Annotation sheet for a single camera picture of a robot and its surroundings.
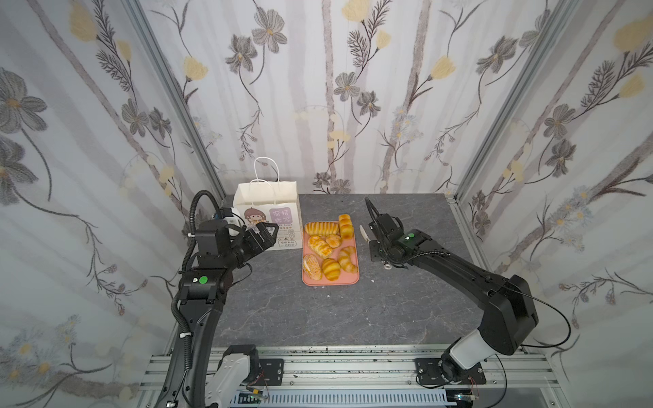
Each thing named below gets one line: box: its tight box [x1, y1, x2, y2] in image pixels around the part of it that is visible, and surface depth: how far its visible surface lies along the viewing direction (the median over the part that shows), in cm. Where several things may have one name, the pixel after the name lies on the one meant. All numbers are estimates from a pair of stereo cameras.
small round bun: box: [324, 233, 343, 249], surface depth 103 cm
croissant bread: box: [338, 245, 358, 274], surface depth 99 cm
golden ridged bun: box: [322, 257, 341, 282], surface depth 95 cm
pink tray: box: [301, 221, 360, 287], surface depth 99 cm
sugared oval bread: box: [302, 253, 322, 281], surface depth 94 cm
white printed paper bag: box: [232, 179, 302, 251], surface depth 90 cm
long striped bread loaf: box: [304, 221, 340, 236], surface depth 106 cm
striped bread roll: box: [338, 213, 355, 240], surface depth 105 cm
